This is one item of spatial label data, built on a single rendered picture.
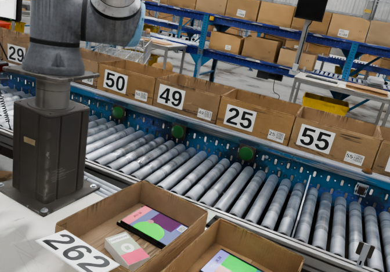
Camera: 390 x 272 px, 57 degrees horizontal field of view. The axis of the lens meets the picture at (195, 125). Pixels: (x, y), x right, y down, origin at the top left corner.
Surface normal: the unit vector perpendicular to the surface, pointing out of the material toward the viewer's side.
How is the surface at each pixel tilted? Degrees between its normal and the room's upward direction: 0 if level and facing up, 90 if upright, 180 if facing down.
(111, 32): 130
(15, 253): 0
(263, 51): 90
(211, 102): 90
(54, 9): 86
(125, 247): 0
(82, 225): 89
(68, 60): 67
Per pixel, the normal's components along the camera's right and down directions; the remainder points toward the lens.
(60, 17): 0.24, 0.37
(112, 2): -0.15, 0.84
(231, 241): -0.49, 0.18
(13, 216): 0.18, -0.93
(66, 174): 0.86, 0.30
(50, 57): 0.22, -0.05
